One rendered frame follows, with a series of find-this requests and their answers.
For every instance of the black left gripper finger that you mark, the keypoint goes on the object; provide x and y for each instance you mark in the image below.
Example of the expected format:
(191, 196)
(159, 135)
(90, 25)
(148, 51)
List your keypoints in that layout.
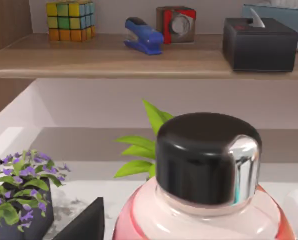
(89, 222)

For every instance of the pink bottle with black cap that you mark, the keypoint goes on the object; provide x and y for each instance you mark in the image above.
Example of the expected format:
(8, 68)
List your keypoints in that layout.
(204, 180)

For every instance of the purple flower plant grey pot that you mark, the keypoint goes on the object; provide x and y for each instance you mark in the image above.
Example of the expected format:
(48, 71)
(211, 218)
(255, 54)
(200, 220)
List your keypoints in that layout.
(19, 195)

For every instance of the green leafy plant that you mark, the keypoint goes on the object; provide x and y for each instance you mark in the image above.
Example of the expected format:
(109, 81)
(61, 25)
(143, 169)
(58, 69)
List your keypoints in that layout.
(141, 150)

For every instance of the wooden shelf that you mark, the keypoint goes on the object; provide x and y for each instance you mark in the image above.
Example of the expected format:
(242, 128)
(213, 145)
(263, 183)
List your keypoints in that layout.
(109, 60)

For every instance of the blue stapler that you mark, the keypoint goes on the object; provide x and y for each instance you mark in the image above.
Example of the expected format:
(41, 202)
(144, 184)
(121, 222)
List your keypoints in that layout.
(145, 37)

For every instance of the colourful puzzle cube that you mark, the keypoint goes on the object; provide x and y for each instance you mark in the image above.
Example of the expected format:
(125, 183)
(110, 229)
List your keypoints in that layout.
(70, 20)

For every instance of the red and brown box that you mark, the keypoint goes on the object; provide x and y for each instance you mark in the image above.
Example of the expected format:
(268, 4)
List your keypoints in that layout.
(176, 23)

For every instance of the black tissue box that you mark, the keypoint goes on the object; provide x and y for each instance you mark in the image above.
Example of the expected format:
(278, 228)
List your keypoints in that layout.
(259, 46)

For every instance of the light blue tissue box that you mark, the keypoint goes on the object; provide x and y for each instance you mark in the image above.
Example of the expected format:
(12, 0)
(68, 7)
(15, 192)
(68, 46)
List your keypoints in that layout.
(289, 17)

